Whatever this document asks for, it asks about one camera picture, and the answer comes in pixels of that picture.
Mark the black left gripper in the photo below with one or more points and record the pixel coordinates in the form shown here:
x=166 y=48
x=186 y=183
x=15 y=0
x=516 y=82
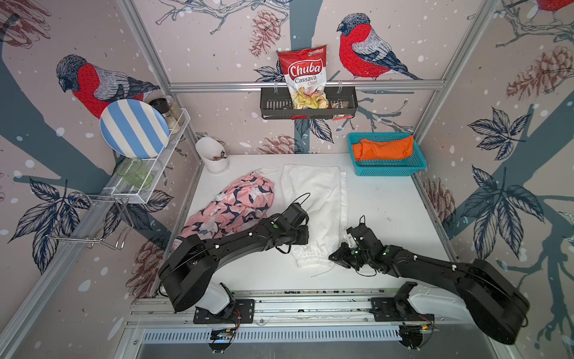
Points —
x=305 y=238

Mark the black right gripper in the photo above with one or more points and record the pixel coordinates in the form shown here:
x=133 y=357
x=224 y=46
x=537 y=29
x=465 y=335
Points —
x=341 y=258

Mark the white shorts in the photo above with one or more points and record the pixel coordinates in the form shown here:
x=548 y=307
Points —
x=322 y=192

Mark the pink patterned shorts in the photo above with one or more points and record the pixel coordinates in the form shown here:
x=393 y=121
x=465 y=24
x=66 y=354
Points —
x=237 y=207

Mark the orange shorts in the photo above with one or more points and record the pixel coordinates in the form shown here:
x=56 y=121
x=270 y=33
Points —
x=395 y=150

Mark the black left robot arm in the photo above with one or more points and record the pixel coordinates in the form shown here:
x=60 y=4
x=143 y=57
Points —
x=186 y=274

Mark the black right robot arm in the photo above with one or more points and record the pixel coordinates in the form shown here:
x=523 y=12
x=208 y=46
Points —
x=494 y=303

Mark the teal plastic basket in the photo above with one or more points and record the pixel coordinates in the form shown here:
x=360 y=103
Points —
x=381 y=168

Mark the white ceramic cup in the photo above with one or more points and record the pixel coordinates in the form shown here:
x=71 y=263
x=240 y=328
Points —
x=213 y=155

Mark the small snack packet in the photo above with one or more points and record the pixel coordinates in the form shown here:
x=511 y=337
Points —
x=340 y=104

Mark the red Chuba chips bag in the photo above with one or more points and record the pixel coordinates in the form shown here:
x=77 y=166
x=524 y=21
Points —
x=306 y=77

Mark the green glass bowl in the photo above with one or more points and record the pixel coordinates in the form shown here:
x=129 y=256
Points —
x=135 y=172

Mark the dark lid spice jar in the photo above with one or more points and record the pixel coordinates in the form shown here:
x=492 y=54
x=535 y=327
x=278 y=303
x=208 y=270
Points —
x=162 y=106

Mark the blue white striped plate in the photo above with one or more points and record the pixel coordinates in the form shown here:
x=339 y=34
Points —
x=134 y=129

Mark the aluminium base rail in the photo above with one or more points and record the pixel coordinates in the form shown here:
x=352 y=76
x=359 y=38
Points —
x=411 y=312

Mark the black wire wall basket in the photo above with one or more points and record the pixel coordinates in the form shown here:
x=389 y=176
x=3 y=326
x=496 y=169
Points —
x=275 y=104

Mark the clear acrylic wall shelf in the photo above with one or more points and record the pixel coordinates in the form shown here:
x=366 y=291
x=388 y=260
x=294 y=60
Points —
x=121 y=192

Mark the chrome wire wall rack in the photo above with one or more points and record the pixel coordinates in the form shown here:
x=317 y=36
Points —
x=107 y=222

